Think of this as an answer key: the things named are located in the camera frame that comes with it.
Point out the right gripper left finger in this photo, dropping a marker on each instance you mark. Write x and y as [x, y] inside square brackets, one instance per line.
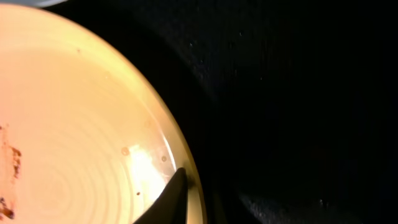
[171, 205]

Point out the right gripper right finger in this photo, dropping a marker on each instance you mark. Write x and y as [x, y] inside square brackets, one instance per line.
[218, 210]

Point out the light blue plate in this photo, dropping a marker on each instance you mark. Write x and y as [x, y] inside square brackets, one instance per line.
[34, 3]

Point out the black round tray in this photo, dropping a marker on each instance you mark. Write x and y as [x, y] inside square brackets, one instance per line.
[289, 107]

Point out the yellow plate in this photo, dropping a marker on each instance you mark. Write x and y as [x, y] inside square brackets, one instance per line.
[84, 136]

